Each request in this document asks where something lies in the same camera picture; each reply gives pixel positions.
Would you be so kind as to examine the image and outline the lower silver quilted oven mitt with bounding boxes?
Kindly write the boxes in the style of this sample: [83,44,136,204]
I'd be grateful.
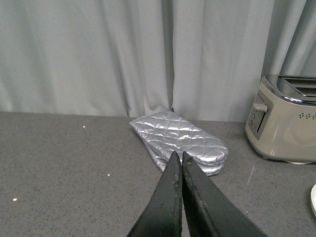
[145,145,225,176]

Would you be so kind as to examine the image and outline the grey curtain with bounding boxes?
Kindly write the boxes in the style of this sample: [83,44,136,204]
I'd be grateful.
[0,0,316,121]

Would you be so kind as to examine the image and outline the white plate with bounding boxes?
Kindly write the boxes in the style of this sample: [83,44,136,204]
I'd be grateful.
[311,184,316,217]

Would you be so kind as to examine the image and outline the upper silver quilted oven mitt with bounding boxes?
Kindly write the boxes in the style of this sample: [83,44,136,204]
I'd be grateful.
[130,109,228,167]

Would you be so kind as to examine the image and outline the beige chrome toaster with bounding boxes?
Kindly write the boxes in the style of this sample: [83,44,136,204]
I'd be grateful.
[245,75,316,164]

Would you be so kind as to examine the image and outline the silver quilted oven mitt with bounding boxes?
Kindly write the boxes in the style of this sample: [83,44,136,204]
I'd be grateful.
[130,109,228,167]
[145,145,225,176]

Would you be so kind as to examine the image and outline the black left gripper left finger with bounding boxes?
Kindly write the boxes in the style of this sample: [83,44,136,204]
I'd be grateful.
[128,151,183,237]

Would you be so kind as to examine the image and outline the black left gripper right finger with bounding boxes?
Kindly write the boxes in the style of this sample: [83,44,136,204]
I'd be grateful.
[182,152,266,237]

